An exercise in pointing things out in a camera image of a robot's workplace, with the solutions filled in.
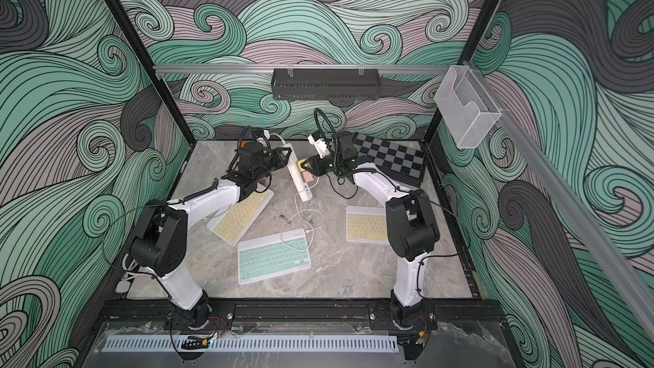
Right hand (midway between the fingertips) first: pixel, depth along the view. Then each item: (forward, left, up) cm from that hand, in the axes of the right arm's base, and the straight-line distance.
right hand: (309, 162), depth 90 cm
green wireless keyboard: (-27, +12, -17) cm, 35 cm away
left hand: (+3, +7, +5) cm, 10 cm away
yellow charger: (-3, +1, +3) cm, 4 cm away
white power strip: (-5, +5, -1) cm, 7 cm away
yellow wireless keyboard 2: (-16, -21, -17) cm, 32 cm away
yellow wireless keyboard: (-16, +28, -15) cm, 36 cm away
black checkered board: (+12, -40, -14) cm, 44 cm away
